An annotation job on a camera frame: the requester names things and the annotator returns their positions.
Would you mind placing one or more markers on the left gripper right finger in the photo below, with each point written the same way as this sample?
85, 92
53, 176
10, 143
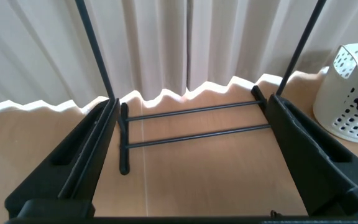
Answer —
328, 186

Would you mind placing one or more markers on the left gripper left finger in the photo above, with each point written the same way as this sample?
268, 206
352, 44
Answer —
42, 186

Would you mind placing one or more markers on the black clothes rack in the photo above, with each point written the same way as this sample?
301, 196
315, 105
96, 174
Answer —
124, 155

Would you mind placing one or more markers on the white laundry basket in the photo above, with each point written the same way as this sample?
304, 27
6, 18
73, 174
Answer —
331, 93

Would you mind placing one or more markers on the beige curtain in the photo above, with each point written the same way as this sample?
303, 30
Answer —
42, 46

